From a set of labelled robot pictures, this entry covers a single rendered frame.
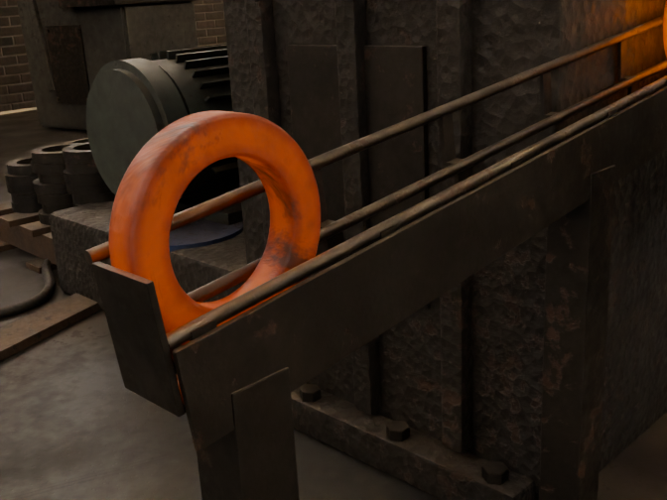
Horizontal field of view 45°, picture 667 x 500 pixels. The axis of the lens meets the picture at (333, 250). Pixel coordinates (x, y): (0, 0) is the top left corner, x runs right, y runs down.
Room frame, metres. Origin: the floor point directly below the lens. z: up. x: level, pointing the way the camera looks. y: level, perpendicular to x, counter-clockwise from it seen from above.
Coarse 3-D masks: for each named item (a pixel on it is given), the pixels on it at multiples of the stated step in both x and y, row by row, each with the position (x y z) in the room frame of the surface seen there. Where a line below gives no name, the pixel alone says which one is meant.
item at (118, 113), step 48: (192, 48) 2.22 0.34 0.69; (96, 96) 2.09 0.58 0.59; (144, 96) 1.94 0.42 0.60; (192, 96) 2.00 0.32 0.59; (96, 144) 2.12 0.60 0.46; (144, 144) 1.95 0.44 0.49; (192, 192) 2.05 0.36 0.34; (96, 240) 2.08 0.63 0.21; (240, 240) 1.89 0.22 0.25; (96, 288) 2.11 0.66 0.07; (192, 288) 1.78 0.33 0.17
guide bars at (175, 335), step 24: (552, 144) 0.89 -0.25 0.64; (504, 168) 0.82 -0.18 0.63; (456, 192) 0.76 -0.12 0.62; (408, 216) 0.71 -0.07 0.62; (360, 240) 0.67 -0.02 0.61; (312, 264) 0.63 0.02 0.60; (264, 288) 0.59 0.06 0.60; (216, 312) 0.56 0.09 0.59; (168, 336) 0.53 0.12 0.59; (192, 336) 0.54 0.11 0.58
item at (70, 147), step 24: (72, 144) 2.69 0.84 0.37; (24, 168) 2.70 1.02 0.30; (48, 168) 2.53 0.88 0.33; (72, 168) 2.35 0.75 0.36; (96, 168) 2.34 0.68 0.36; (24, 192) 2.70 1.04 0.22; (48, 192) 2.53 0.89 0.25; (72, 192) 2.37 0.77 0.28; (96, 192) 2.35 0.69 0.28; (0, 216) 2.67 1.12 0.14; (24, 216) 2.66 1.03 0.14; (48, 216) 2.53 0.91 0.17; (0, 240) 2.82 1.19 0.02; (24, 240) 2.66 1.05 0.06; (48, 240) 2.39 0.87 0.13
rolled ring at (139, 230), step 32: (192, 128) 0.59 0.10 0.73; (224, 128) 0.61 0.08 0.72; (256, 128) 0.63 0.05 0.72; (160, 160) 0.57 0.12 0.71; (192, 160) 0.58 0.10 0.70; (256, 160) 0.63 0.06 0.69; (288, 160) 0.65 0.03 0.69; (128, 192) 0.56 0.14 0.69; (160, 192) 0.56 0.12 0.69; (288, 192) 0.65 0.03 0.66; (128, 224) 0.55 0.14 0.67; (160, 224) 0.56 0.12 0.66; (288, 224) 0.65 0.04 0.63; (320, 224) 0.67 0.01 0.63; (128, 256) 0.54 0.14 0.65; (160, 256) 0.56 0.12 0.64; (288, 256) 0.64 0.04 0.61; (160, 288) 0.56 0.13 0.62; (288, 288) 0.64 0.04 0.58
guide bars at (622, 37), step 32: (640, 32) 1.21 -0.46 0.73; (544, 64) 1.04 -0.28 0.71; (480, 96) 0.93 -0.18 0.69; (544, 96) 1.04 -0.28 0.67; (608, 96) 1.11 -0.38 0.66; (448, 128) 0.90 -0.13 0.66; (544, 128) 0.99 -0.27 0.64; (320, 160) 0.75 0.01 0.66; (448, 160) 0.90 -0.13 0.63; (480, 160) 0.90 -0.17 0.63; (256, 192) 0.70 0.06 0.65; (320, 192) 0.76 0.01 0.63; (416, 192) 0.82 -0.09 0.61; (352, 224) 0.75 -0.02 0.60; (96, 256) 0.59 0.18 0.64; (224, 288) 0.64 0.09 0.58
